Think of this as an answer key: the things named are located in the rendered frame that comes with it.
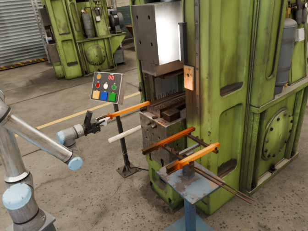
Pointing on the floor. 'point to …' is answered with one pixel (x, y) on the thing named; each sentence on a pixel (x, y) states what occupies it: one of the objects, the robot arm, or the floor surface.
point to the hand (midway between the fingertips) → (107, 116)
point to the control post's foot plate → (127, 170)
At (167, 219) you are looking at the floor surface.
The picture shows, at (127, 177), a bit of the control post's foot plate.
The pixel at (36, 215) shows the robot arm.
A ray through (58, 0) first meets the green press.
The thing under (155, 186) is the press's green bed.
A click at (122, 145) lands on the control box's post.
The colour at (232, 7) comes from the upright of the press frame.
